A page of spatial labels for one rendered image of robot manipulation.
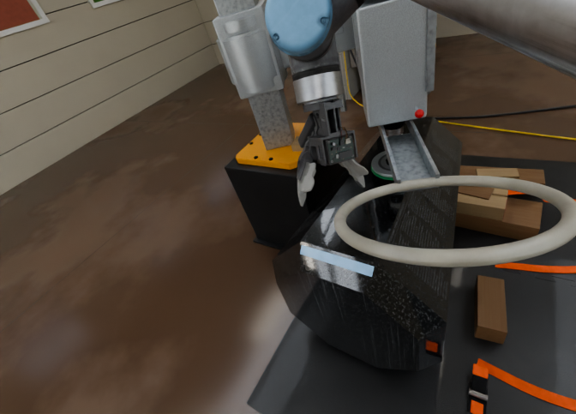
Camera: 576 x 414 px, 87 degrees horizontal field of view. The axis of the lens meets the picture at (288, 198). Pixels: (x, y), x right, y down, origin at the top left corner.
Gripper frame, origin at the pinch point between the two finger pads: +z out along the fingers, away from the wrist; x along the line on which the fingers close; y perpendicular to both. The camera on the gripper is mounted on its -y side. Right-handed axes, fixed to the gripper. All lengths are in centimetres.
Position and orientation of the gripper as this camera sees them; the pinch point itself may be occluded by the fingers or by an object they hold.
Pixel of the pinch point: (332, 196)
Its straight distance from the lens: 66.4
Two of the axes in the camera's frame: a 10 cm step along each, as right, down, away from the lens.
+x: 9.3, -2.7, 2.6
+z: 2.0, 9.4, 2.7
